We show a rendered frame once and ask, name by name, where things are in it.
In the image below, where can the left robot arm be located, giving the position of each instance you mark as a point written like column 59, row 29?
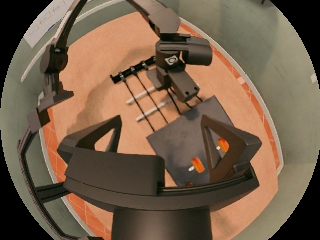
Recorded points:
column 194, row 50

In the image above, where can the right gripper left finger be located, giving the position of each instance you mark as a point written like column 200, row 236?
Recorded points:
column 87, row 137

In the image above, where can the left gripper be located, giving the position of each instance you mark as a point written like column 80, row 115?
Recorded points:
column 151, row 75

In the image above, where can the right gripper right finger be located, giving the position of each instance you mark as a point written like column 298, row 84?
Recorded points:
column 242, row 146

